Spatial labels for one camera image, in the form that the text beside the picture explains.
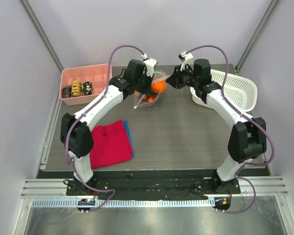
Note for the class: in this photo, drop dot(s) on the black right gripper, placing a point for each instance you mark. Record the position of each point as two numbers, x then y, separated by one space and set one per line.
180 78

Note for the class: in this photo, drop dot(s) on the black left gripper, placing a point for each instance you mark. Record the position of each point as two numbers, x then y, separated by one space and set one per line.
149 79

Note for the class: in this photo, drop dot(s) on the orange fake orange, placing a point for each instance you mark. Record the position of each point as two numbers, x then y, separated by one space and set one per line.
159 87

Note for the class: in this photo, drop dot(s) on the clear zip top bag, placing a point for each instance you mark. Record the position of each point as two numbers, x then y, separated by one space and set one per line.
159 75

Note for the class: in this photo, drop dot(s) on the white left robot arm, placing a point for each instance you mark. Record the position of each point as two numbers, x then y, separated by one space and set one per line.
76 129

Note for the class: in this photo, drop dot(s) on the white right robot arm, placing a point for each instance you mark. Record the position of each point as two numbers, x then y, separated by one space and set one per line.
247 141

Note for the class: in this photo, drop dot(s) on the red yellow lychee bunch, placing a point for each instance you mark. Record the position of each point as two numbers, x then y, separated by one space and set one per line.
146 98

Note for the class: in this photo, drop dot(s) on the blue folded cloth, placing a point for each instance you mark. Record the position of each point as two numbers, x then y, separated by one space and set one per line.
126 144

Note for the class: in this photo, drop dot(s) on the black white patterned item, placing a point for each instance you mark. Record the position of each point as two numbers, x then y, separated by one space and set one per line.
87 88

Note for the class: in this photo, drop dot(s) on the pink compartment tray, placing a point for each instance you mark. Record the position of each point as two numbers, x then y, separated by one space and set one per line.
97 74

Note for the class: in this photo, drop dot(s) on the yellow spiral item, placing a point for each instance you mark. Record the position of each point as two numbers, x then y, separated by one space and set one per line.
76 89

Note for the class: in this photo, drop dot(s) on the white perforated plastic basket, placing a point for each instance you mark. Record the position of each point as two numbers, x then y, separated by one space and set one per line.
241 91

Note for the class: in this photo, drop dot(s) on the red folded cloth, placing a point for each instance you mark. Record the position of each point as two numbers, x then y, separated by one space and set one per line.
107 148

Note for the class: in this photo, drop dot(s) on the dark brown round item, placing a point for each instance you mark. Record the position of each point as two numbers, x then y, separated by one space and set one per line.
66 92

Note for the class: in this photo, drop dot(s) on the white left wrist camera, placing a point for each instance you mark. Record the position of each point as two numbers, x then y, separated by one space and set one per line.
150 64

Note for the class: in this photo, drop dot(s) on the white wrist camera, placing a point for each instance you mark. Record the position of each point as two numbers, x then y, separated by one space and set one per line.
150 64
186 58

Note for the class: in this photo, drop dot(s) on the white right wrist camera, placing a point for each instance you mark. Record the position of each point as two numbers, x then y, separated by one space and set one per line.
186 58

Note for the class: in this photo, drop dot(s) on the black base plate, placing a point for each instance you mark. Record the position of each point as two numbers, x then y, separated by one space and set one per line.
149 185

